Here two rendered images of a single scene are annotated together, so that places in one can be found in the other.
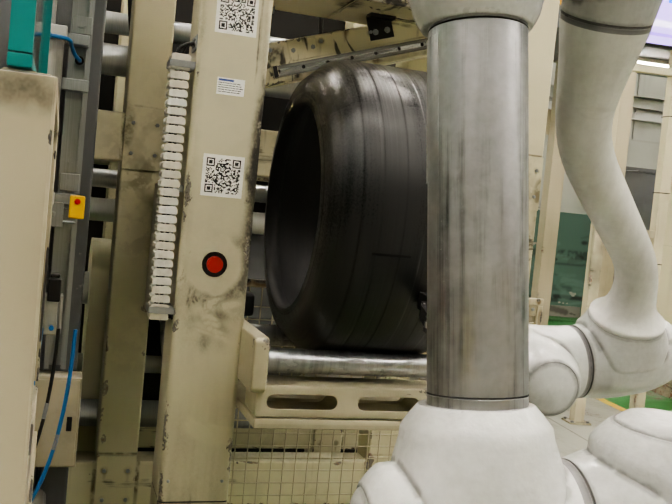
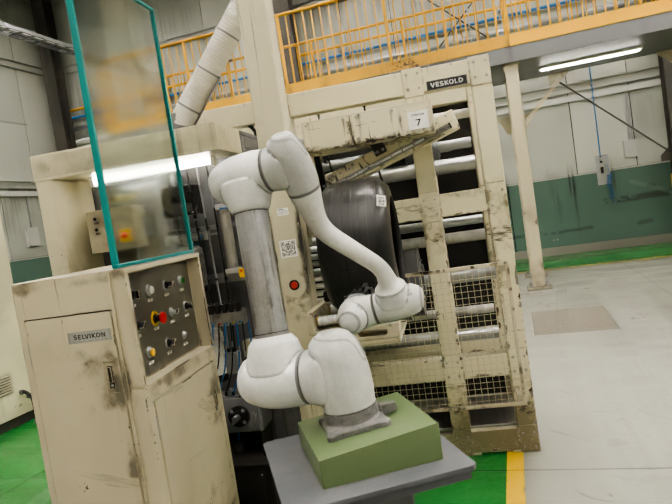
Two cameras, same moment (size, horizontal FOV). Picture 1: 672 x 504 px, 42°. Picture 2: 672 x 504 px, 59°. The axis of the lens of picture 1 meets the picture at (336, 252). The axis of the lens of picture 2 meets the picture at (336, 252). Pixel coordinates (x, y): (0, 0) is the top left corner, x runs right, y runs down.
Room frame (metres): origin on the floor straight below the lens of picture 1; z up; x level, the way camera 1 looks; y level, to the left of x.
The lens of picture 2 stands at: (-0.55, -1.19, 1.33)
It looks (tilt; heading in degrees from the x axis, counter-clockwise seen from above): 3 degrees down; 29
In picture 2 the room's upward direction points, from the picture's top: 9 degrees counter-clockwise
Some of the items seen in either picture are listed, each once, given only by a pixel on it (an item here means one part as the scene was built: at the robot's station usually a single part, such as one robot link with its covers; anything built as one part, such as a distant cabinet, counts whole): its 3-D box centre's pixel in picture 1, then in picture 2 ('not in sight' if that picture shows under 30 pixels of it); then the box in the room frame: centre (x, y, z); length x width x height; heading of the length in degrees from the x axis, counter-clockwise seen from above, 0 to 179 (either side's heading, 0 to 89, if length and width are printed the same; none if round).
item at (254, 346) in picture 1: (239, 345); (321, 315); (1.68, 0.17, 0.90); 0.40 x 0.03 x 0.10; 18
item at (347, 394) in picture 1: (345, 397); (357, 332); (1.60, -0.04, 0.83); 0.36 x 0.09 x 0.06; 108
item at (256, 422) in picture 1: (321, 399); (363, 333); (1.73, 0.00, 0.80); 0.37 x 0.36 x 0.02; 18
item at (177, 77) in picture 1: (171, 187); not in sight; (1.58, 0.31, 1.19); 0.05 x 0.04 x 0.48; 18
